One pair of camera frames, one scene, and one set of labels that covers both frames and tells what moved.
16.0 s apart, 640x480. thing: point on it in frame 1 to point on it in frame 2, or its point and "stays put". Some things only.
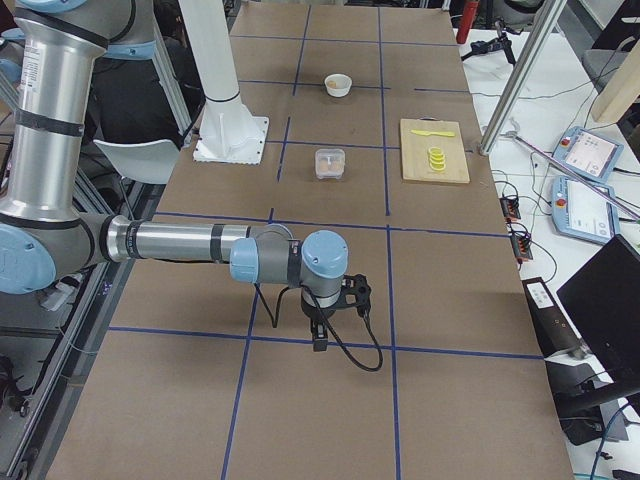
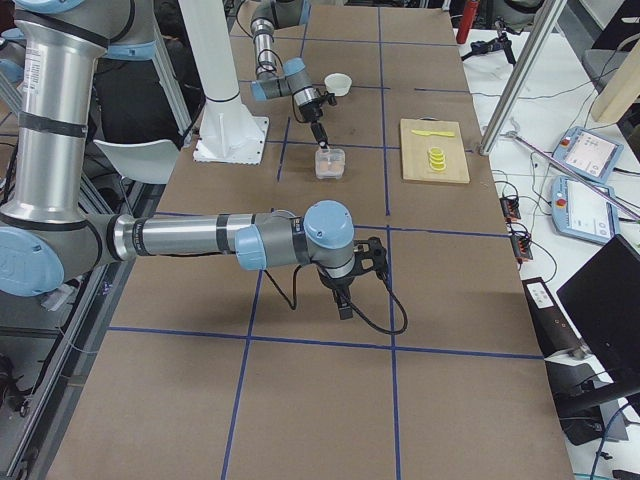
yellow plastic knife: (433, 133) stays put
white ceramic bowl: (338, 84) stays put
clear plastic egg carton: (330, 163) stays put
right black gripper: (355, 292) to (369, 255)
